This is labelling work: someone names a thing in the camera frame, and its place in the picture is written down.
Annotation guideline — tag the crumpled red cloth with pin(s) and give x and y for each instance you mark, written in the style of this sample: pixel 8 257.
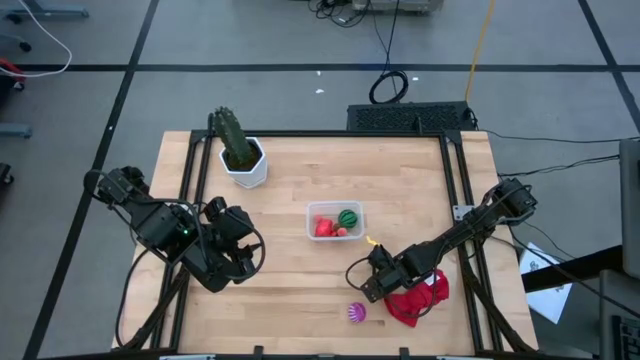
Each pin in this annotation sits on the crumpled red cloth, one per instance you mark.
pixel 415 305

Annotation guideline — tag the magenta white striped toy onion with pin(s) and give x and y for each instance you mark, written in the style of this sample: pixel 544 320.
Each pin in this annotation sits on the magenta white striped toy onion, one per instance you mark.
pixel 357 312

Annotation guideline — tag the red toy strawberry long stem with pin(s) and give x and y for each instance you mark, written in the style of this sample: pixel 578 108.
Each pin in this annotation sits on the red toy strawberry long stem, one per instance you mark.
pixel 342 231

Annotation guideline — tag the red wheeled object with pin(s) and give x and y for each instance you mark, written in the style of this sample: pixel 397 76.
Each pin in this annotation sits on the red wheeled object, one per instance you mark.
pixel 7 67

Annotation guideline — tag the grey equipment box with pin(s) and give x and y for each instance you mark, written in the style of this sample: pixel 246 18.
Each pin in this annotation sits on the grey equipment box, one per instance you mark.
pixel 395 4

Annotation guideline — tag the black desk beam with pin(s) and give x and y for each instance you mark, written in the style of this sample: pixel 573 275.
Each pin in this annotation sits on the black desk beam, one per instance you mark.
pixel 575 267

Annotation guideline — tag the black aluminium table frame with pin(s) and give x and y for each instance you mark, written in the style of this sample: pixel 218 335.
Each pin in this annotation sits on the black aluminium table frame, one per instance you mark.
pixel 320 134

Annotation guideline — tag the green cactus plant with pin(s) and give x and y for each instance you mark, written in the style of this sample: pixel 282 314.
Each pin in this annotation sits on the green cactus plant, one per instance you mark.
pixel 232 137

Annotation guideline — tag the clear plastic tupperware container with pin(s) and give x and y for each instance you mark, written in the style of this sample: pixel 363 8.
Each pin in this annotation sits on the clear plastic tupperware container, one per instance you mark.
pixel 325 210

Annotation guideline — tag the red toy apple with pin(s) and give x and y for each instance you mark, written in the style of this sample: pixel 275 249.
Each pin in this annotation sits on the red toy apple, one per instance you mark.
pixel 323 227

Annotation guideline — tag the grey chair base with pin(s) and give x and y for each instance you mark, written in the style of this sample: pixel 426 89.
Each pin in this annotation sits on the grey chair base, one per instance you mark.
pixel 45 10

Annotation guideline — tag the silver mount plate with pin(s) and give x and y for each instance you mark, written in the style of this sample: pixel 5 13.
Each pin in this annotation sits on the silver mount plate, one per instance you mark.
pixel 462 212

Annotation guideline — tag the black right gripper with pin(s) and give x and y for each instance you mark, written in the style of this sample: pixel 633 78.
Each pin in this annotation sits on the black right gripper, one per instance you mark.
pixel 395 267

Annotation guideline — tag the white hexagonal plant pot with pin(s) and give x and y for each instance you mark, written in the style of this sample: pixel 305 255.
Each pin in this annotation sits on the white hexagonal plant pot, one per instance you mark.
pixel 250 175

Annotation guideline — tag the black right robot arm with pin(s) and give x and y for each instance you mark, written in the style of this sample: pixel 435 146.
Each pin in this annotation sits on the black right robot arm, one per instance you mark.
pixel 465 230

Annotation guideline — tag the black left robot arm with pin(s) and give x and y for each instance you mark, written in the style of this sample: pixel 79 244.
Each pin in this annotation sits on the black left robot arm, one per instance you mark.
pixel 160 225

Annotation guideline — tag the green striped toy watermelon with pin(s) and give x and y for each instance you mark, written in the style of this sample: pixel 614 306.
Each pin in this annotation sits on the green striped toy watermelon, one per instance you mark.
pixel 347 218

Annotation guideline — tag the black computer case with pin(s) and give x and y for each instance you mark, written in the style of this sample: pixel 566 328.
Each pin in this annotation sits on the black computer case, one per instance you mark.
pixel 410 117

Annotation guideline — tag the grey monitor housing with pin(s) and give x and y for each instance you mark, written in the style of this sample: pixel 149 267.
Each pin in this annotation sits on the grey monitor housing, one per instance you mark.
pixel 631 210

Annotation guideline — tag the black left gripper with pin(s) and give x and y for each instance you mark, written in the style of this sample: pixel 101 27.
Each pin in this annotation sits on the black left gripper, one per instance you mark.
pixel 227 250

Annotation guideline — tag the white printed paper sheet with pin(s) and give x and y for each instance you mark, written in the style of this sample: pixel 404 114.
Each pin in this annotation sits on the white printed paper sheet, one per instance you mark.
pixel 545 295

